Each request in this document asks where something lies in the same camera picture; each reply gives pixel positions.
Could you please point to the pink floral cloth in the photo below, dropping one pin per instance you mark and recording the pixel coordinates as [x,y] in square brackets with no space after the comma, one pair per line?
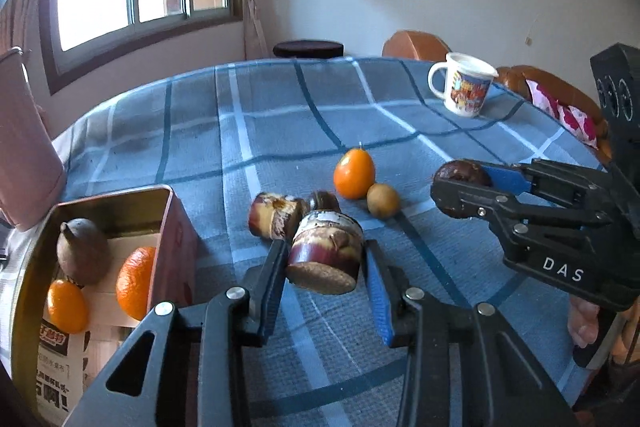
[570,119]

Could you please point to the pink metal tin box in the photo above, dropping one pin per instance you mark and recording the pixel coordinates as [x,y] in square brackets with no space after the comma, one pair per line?
[175,232]

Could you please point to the white cartoon print mug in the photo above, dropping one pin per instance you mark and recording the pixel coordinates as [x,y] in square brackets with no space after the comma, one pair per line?
[465,92]

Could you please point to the brown leather sofa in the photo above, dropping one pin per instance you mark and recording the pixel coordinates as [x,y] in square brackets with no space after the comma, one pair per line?
[565,89]

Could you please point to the dark purple passion fruit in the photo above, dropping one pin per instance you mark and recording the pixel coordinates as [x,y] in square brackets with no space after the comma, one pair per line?
[460,172]

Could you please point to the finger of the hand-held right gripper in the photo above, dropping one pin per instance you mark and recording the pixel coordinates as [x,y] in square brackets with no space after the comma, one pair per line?
[505,179]
[465,202]

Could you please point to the brown kiwi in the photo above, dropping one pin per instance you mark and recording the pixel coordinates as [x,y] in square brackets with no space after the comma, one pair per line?
[382,202]

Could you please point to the printed paper sheet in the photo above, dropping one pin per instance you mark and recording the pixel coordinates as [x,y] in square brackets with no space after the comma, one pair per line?
[107,302]

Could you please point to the large round orange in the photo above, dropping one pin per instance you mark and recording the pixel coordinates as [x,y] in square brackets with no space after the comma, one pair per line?
[135,282]

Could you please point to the blue plaid tablecloth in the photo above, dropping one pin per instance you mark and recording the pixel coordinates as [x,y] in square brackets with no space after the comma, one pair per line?
[300,107]

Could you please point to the dark round stool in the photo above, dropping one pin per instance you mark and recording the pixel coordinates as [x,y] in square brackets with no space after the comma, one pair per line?
[307,48]

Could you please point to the person's right hand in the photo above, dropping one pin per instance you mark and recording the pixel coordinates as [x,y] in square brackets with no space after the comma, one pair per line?
[580,322]

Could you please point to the pink electric kettle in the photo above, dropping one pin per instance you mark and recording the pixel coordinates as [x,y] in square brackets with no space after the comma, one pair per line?
[25,157]

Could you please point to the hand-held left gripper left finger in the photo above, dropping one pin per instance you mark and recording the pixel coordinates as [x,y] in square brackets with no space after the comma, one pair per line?
[272,287]

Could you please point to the small orange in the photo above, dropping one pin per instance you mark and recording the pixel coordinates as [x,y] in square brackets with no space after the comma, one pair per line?
[67,307]

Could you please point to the pointed orange with stem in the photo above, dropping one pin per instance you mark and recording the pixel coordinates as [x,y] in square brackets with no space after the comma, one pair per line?
[355,174]

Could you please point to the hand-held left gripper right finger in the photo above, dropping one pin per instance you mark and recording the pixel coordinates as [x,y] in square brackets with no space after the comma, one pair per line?
[380,302]

